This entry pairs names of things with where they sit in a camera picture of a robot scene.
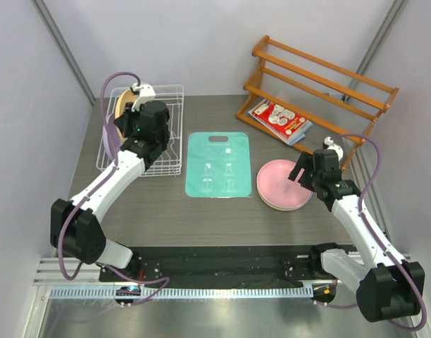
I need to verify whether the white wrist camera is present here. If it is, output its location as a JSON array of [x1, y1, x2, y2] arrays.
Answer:
[[130, 83, 156, 111], [323, 137, 344, 162]]

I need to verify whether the white wire dish rack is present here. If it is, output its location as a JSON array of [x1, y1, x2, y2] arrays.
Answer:
[[95, 83, 185, 178]]

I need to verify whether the orange wooden shelf rack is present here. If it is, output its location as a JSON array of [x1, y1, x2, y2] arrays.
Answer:
[[236, 35, 399, 169]]

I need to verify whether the orange plate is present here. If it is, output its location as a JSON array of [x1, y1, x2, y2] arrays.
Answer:
[[113, 89, 139, 120]]

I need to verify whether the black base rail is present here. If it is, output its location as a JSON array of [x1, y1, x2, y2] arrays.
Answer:
[[99, 244, 370, 286]]

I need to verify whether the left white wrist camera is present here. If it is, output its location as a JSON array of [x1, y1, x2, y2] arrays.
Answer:
[[130, 83, 156, 111]]

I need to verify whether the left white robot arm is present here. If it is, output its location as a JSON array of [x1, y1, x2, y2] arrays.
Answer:
[[50, 100, 170, 281]]

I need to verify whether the red white book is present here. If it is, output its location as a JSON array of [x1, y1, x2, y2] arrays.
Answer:
[[248, 99, 306, 143]]

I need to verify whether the purple plate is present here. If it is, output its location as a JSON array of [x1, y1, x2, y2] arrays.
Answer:
[[102, 114, 122, 161]]

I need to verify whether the yellow plate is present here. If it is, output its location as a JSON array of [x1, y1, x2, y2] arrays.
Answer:
[[259, 195, 308, 211]]

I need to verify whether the perforated cable duct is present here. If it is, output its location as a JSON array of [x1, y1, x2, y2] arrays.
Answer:
[[49, 284, 313, 300]]

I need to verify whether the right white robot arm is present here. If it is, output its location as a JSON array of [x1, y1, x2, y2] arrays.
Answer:
[[288, 149, 427, 327]]

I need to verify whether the pink plate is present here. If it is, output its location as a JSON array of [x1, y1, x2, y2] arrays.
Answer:
[[256, 159, 313, 207]]

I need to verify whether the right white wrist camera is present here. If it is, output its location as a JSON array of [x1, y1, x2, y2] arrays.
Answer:
[[323, 137, 344, 162]]

